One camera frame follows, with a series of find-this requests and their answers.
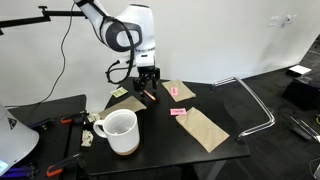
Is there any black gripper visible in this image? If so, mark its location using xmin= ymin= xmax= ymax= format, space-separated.
xmin=137 ymin=65 xmax=161 ymax=99

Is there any orange marker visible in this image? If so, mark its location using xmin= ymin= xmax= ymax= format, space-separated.
xmin=143 ymin=89 xmax=157 ymax=102

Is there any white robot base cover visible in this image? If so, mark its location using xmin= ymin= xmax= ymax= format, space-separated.
xmin=0 ymin=103 xmax=40 ymax=177

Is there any plain brown paper envelope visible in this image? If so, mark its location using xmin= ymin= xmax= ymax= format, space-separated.
xmin=98 ymin=95 xmax=148 ymax=120

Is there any yellow-green sticky note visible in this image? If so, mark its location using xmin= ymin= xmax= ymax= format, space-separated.
xmin=110 ymin=86 xmax=129 ymax=99

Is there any brown envelope with pink note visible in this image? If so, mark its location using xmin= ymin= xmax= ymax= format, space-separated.
xmin=161 ymin=79 xmax=197 ymax=103

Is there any wide pink sticky note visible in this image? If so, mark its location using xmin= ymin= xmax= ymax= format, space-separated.
xmin=169 ymin=107 xmax=188 ymax=117

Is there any white mug with cork base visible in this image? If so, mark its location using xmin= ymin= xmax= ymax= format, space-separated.
xmin=93 ymin=108 xmax=141 ymax=157

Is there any small white paper scrap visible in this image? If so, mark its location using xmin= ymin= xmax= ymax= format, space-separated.
xmin=89 ymin=113 xmax=102 ymax=123

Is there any large brown paper envelope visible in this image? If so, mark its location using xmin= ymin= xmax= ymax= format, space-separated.
xmin=175 ymin=106 xmax=231 ymax=154

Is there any crumpled white paper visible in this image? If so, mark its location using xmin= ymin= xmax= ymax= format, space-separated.
xmin=80 ymin=129 xmax=95 ymax=148

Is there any flat white box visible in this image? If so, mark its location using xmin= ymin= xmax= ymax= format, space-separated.
xmin=287 ymin=64 xmax=312 ymax=78

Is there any black box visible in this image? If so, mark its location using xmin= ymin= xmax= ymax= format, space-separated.
xmin=281 ymin=75 xmax=320 ymax=110

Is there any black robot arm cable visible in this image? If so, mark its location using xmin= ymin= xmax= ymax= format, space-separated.
xmin=105 ymin=16 xmax=136 ymax=85

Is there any orange-handled clamp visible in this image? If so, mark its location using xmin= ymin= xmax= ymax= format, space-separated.
xmin=45 ymin=152 xmax=87 ymax=178
xmin=60 ymin=111 xmax=90 ymax=127

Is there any black hanging cable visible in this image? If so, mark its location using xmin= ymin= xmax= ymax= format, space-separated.
xmin=4 ymin=2 xmax=75 ymax=108

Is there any chrome tube chair frame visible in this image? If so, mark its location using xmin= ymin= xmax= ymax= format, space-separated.
xmin=210 ymin=76 xmax=276 ymax=143

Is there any black clamp with blue handle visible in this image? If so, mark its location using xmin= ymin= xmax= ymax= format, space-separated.
xmin=28 ymin=117 xmax=55 ymax=132

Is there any grey cable coil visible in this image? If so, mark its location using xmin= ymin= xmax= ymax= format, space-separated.
xmin=308 ymin=158 xmax=320 ymax=180

